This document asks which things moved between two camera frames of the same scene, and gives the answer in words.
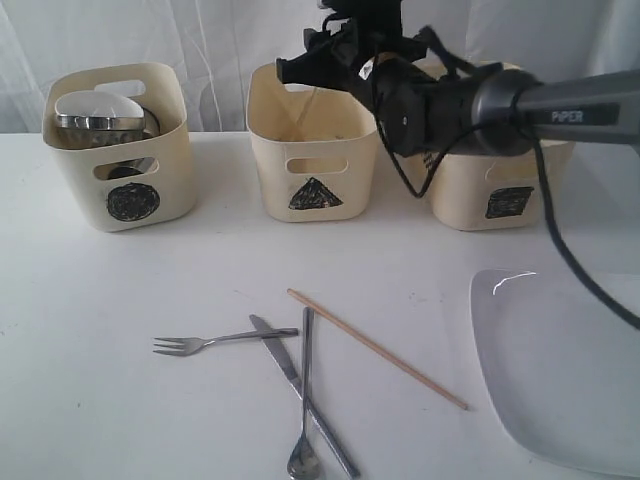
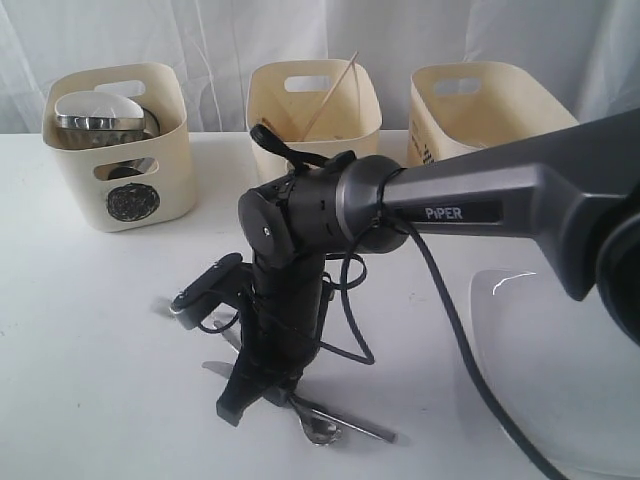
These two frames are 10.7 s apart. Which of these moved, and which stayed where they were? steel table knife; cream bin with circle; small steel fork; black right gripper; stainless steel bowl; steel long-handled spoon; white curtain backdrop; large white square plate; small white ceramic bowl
Moved: small steel fork; steel long-handled spoon; steel table knife; black right gripper
Stayed: large white square plate; white curtain backdrop; cream bin with circle; stainless steel bowl; small white ceramic bowl
